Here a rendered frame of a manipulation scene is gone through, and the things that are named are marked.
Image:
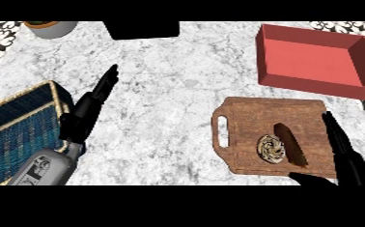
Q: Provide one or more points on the swirled frosting cupcake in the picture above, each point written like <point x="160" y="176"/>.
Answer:
<point x="271" y="148"/>

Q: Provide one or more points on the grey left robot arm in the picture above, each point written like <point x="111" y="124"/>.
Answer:
<point x="44" y="168"/>

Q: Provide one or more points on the blue wicker basket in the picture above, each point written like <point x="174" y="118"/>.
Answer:
<point x="28" y="126"/>

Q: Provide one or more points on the grey plant pot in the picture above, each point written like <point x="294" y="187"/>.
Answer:
<point x="49" y="28"/>

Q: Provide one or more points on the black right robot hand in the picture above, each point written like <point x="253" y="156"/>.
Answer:
<point x="343" y="153"/>

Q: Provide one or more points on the wooden cutting board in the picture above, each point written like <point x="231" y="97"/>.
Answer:
<point x="274" y="134"/>

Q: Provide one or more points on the red cardboard box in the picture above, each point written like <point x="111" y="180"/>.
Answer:
<point x="310" y="60"/>

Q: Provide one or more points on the black box appliance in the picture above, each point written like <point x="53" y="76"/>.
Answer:
<point x="142" y="29"/>

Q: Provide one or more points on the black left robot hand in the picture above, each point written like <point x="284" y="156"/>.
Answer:
<point x="86" y="108"/>

